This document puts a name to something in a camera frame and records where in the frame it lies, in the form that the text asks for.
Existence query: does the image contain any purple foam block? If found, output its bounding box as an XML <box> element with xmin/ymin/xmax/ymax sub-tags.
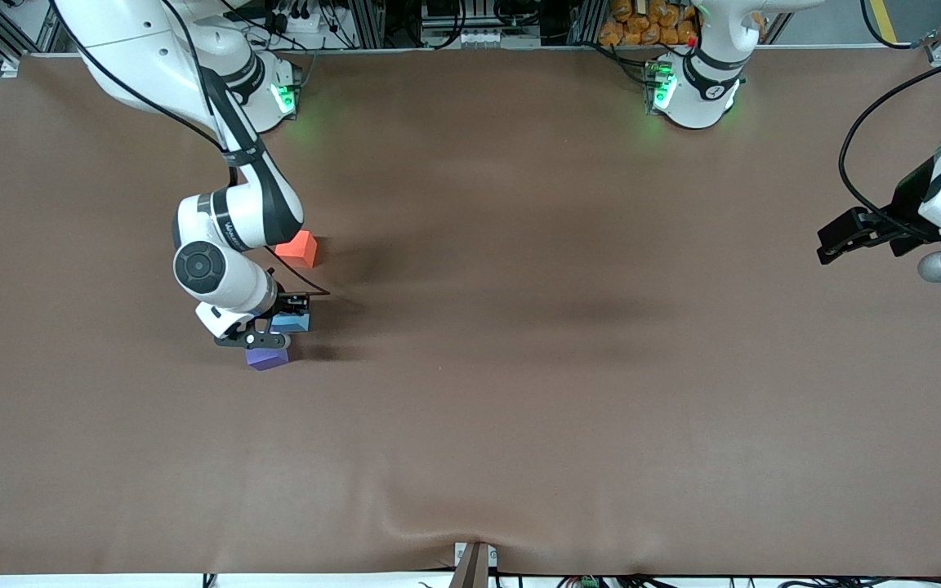
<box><xmin>246</xmin><ymin>347</ymin><xmax>291</xmax><ymax>372</ymax></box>

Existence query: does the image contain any orange foam block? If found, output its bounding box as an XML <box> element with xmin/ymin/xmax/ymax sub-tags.
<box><xmin>274</xmin><ymin>230</ymin><xmax>319</xmax><ymax>269</ymax></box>

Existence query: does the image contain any brown table cover sheet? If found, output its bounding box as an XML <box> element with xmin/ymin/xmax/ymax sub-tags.
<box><xmin>0</xmin><ymin>47</ymin><xmax>941</xmax><ymax>577</ymax></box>

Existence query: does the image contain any power strip with black plugs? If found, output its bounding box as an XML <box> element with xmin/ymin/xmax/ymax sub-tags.
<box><xmin>262</xmin><ymin>0</ymin><xmax>326</xmax><ymax>35</ymax></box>

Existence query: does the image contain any pile of orange objects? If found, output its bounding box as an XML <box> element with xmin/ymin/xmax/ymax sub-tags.
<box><xmin>599</xmin><ymin>0</ymin><xmax>702</xmax><ymax>47</ymax></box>

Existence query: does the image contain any white power strip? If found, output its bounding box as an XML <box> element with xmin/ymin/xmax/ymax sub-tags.
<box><xmin>454</xmin><ymin>29</ymin><xmax>525</xmax><ymax>49</ymax></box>

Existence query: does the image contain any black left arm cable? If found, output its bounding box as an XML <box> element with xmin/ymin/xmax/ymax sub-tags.
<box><xmin>839</xmin><ymin>51</ymin><xmax>941</xmax><ymax>239</ymax></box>

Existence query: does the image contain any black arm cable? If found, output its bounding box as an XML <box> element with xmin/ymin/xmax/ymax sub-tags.
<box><xmin>839</xmin><ymin>51</ymin><xmax>941</xmax><ymax>239</ymax></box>
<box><xmin>50</xmin><ymin>0</ymin><xmax>332</xmax><ymax>299</ymax></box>

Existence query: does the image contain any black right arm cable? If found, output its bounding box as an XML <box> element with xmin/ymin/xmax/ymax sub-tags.
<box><xmin>50</xmin><ymin>0</ymin><xmax>332</xmax><ymax>299</ymax></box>

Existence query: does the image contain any brown camera mount post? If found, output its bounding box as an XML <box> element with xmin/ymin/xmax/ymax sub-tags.
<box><xmin>449</xmin><ymin>541</ymin><xmax>498</xmax><ymax>588</ymax></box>

